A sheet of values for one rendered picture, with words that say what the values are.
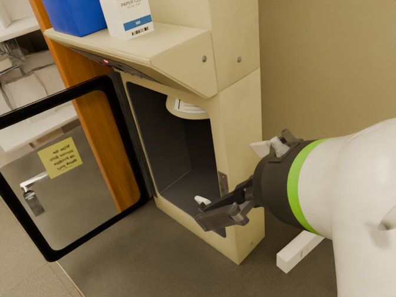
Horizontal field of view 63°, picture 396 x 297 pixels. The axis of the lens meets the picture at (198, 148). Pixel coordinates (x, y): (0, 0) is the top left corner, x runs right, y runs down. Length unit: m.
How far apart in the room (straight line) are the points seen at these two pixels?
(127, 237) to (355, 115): 0.70
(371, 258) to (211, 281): 0.63
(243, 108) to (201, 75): 0.14
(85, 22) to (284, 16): 0.54
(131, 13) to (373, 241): 0.41
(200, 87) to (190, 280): 0.51
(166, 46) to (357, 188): 0.31
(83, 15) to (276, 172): 0.40
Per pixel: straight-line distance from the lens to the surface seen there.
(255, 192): 0.39
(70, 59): 0.77
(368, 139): 0.23
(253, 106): 0.61
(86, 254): 0.97
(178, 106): 0.66
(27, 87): 1.74
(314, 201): 0.27
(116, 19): 0.50
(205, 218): 0.45
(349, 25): 0.86
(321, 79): 0.93
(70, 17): 0.58
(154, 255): 0.90
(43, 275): 2.32
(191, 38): 0.46
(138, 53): 0.44
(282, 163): 0.32
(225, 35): 0.51
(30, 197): 0.78
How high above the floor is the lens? 1.65
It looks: 36 degrees down
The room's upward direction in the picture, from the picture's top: 10 degrees counter-clockwise
